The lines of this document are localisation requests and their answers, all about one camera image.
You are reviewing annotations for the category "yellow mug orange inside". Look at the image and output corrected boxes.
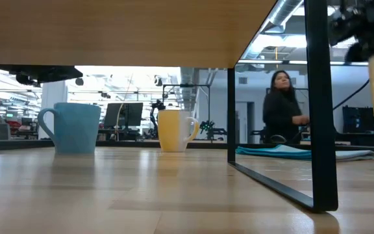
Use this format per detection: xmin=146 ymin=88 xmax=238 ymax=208
xmin=157 ymin=109 xmax=200 ymax=153

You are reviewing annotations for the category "blue mug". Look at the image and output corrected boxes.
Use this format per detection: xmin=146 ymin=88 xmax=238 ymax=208
xmin=37 ymin=102 xmax=102 ymax=155

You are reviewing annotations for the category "wooden shelf board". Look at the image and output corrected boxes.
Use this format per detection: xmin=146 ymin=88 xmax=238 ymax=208
xmin=0 ymin=0 xmax=278 ymax=69

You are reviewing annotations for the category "black equipment crate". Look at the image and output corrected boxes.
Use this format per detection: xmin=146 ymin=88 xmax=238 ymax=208
xmin=342 ymin=105 xmax=374 ymax=135

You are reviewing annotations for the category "blue folded cloth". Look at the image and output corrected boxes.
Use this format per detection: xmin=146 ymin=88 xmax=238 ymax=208
xmin=235 ymin=144 xmax=374 ymax=163

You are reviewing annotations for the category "background dark monitor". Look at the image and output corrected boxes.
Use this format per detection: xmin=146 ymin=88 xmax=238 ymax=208
xmin=103 ymin=102 xmax=144 ymax=128

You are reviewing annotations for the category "hanging black cable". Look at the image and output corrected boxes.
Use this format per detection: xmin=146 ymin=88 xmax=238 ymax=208
xmin=332 ymin=79 xmax=370 ymax=111

